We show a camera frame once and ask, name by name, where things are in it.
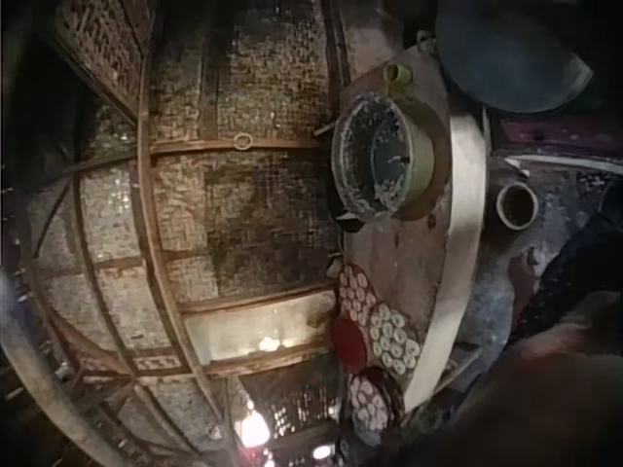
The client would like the person's left hand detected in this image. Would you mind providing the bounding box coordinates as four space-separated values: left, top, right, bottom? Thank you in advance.
506 246 542 317

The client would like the white round cup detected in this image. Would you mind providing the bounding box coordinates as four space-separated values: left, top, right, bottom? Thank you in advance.
495 182 540 230

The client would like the wooden board with white edge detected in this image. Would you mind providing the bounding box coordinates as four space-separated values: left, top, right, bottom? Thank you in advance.
334 44 490 414

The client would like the purple cloth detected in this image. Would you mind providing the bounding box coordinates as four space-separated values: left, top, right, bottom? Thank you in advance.
498 118 623 146

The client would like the green plastic bucket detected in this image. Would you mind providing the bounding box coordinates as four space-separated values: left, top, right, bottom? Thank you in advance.
330 95 436 219

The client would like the red round disc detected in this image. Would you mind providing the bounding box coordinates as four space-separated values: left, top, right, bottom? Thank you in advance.
332 314 369 375

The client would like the small green cup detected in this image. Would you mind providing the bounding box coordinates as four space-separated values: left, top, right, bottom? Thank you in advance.
383 62 414 92

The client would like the woven bamboo screen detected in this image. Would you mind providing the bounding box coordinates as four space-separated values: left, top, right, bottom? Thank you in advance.
18 0 356 456

